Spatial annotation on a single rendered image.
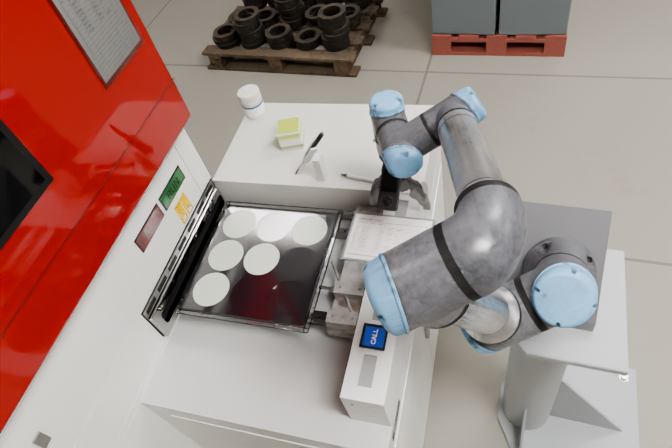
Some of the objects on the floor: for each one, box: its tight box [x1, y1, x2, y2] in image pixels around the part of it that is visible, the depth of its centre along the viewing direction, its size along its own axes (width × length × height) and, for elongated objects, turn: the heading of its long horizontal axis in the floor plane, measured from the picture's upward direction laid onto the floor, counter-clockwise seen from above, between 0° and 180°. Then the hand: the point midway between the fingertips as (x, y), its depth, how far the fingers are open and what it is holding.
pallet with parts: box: [202, 0, 388, 78], centre depth 358 cm, size 82×114×41 cm
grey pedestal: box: [498, 249, 639, 448], centre depth 154 cm, size 51×44×82 cm
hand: (400, 210), depth 134 cm, fingers open, 14 cm apart
